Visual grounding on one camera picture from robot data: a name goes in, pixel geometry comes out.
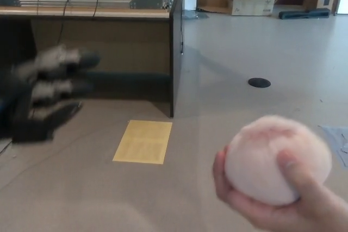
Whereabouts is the wooden desk with dark sides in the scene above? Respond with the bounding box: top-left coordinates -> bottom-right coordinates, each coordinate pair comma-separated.
0,0 -> 185,118

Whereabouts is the long black hanging cable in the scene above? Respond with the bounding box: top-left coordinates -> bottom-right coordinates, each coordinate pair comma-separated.
55,0 -> 72,47

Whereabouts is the clear plastic bag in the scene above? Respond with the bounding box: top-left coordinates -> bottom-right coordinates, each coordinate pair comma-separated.
183,11 -> 210,21

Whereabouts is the flat cardboard piece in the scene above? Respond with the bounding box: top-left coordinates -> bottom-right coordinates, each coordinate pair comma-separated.
196,0 -> 234,15

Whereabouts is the pink plush dumpling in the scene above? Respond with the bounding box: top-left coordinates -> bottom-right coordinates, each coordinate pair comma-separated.
224,116 -> 333,207

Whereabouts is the small plain brown box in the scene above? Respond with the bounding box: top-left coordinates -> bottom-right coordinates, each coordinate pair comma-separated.
303,0 -> 319,11

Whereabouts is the grey cloth on floor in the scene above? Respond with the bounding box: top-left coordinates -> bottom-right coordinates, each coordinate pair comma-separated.
318,125 -> 348,168

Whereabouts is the large open cardboard box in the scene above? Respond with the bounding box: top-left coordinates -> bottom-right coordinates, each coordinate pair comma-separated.
221,0 -> 284,17

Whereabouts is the black round floor cover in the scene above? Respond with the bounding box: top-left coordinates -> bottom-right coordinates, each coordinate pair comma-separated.
247,78 -> 271,89

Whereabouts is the person's right hand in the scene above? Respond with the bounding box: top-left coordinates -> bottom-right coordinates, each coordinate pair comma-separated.
213,145 -> 348,232

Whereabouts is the small printed cardboard box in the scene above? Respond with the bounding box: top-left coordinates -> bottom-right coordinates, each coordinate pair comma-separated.
317,0 -> 341,15

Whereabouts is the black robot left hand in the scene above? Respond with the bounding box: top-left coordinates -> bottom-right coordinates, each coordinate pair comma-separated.
0,44 -> 101,143

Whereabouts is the yellow paper sheet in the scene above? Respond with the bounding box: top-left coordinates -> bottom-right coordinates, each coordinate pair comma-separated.
112,120 -> 173,165

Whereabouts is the thin black desk-side cable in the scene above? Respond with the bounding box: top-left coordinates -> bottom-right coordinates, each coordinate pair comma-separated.
175,0 -> 185,55

